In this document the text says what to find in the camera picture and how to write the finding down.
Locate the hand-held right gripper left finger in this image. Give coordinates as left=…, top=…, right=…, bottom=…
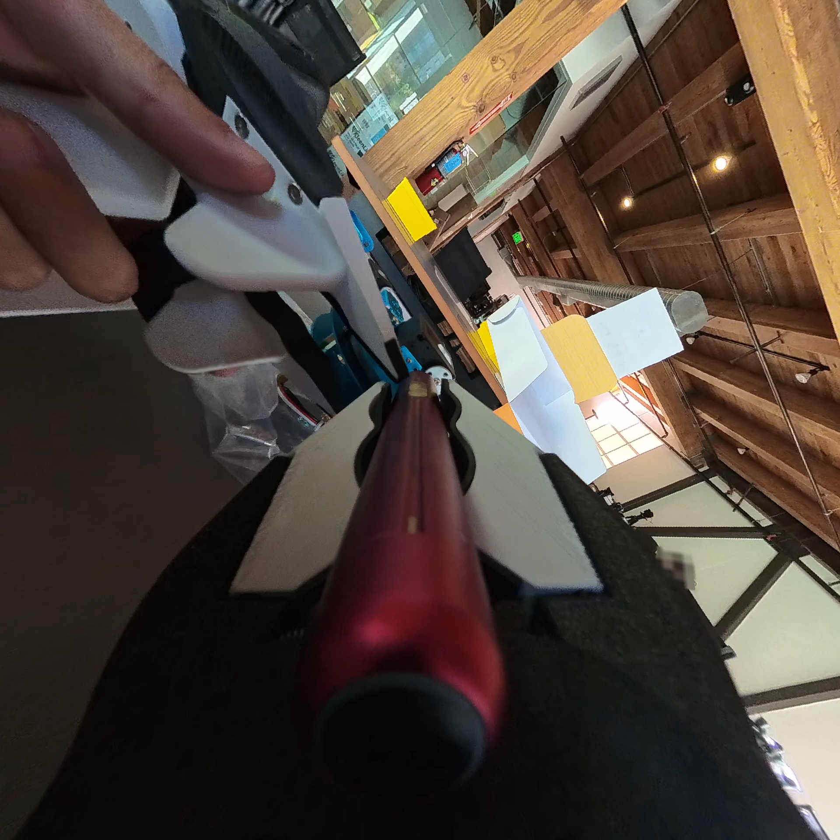
left=228, top=382, right=395, bottom=597

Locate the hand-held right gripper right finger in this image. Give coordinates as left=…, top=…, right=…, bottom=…
left=441, top=381, right=605, bottom=597

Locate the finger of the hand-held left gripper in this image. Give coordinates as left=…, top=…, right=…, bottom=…
left=318, top=196, right=409, bottom=382

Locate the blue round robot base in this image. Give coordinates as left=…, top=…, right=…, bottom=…
left=310, top=307, right=401, bottom=411

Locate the red electric screwdriver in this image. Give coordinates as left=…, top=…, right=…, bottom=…
left=305, top=371, right=506, bottom=795

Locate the dark grey desk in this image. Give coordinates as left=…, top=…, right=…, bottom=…
left=0, top=308, right=309, bottom=840

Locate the person's left hand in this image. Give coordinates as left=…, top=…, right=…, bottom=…
left=0, top=0, right=277, bottom=304

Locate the group of blue metal brackets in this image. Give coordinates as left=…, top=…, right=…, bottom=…
left=348, top=209, right=422, bottom=374

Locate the yellow box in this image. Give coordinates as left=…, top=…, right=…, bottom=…
left=382, top=177, right=438, bottom=245

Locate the black equipment case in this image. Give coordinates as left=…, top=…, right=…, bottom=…
left=433, top=228, right=494, bottom=304

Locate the crumpled clear plastic bag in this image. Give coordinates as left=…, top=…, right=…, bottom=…
left=190, top=360, right=337, bottom=485

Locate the large grid window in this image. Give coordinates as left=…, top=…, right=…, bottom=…
left=586, top=394, right=665, bottom=468

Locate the light wooden panel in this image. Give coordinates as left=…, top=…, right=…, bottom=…
left=540, top=315, right=619, bottom=404

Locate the large wooden beam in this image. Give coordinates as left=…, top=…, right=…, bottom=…
left=354, top=0, right=631, bottom=194

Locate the white panel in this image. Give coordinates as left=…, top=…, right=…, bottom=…
left=586, top=289, right=685, bottom=379

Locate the instruction manual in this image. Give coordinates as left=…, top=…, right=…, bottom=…
left=0, top=289, right=144, bottom=320

